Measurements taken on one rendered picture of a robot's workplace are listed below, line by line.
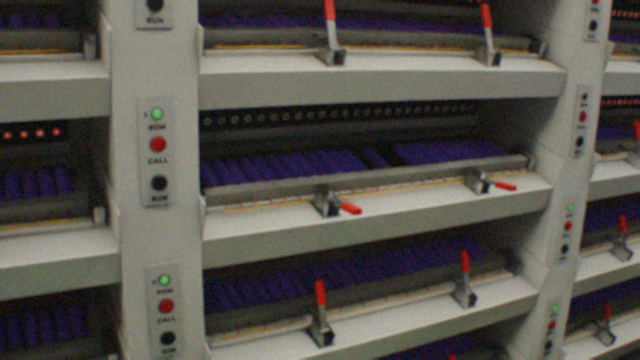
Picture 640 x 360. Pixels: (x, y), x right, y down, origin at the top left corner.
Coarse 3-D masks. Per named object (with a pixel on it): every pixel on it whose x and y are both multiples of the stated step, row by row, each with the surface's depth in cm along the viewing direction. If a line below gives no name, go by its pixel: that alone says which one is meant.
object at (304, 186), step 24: (408, 168) 90; (432, 168) 91; (456, 168) 93; (480, 168) 95; (504, 168) 98; (216, 192) 75; (240, 192) 76; (264, 192) 78; (288, 192) 80; (312, 192) 82
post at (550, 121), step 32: (512, 0) 102; (544, 0) 96; (576, 0) 90; (608, 0) 94; (576, 32) 92; (576, 64) 94; (544, 128) 99; (576, 160) 99; (576, 192) 102; (512, 224) 108; (544, 224) 101; (576, 224) 104; (544, 256) 102; (576, 256) 106; (544, 288) 104; (512, 320) 110; (544, 320) 106
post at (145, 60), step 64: (128, 0) 60; (192, 0) 63; (128, 64) 61; (192, 64) 65; (128, 128) 63; (192, 128) 66; (128, 192) 65; (192, 192) 68; (128, 256) 66; (192, 256) 70; (128, 320) 68; (192, 320) 72
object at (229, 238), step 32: (256, 128) 89; (288, 128) 91; (320, 128) 94; (352, 128) 97; (384, 128) 100; (512, 128) 105; (544, 160) 99; (384, 192) 87; (416, 192) 89; (448, 192) 90; (512, 192) 94; (544, 192) 98; (224, 224) 74; (256, 224) 75; (288, 224) 76; (320, 224) 78; (352, 224) 80; (384, 224) 83; (416, 224) 86; (448, 224) 90; (224, 256) 73; (256, 256) 75
